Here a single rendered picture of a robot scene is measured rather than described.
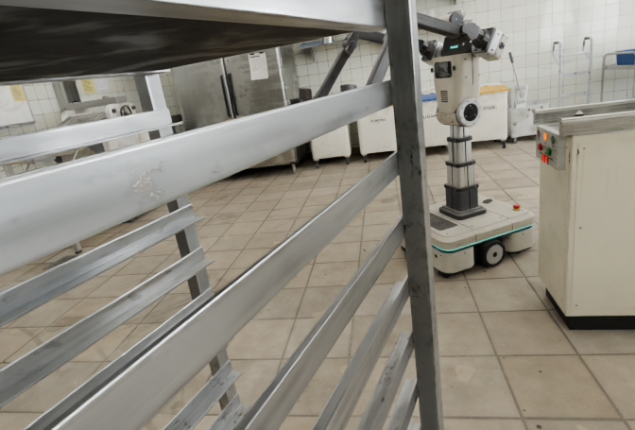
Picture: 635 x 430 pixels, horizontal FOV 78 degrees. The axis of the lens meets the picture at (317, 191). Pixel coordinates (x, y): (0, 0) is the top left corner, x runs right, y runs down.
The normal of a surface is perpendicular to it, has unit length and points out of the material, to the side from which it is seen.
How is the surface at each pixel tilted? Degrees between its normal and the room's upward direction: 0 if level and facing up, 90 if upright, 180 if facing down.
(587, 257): 90
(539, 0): 90
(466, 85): 100
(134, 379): 90
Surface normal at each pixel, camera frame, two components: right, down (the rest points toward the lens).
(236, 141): 0.88, 0.01
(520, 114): -0.07, 0.37
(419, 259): -0.45, 0.31
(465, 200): 0.34, 0.22
